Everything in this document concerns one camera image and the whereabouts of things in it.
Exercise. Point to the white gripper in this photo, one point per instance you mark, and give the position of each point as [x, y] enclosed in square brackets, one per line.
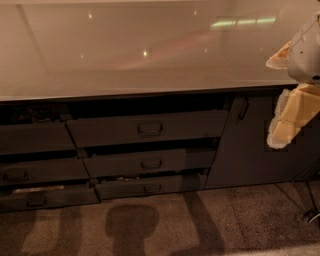
[306, 61]

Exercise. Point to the dark cabinet door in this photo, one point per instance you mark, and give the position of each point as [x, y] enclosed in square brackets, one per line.
[243, 156]

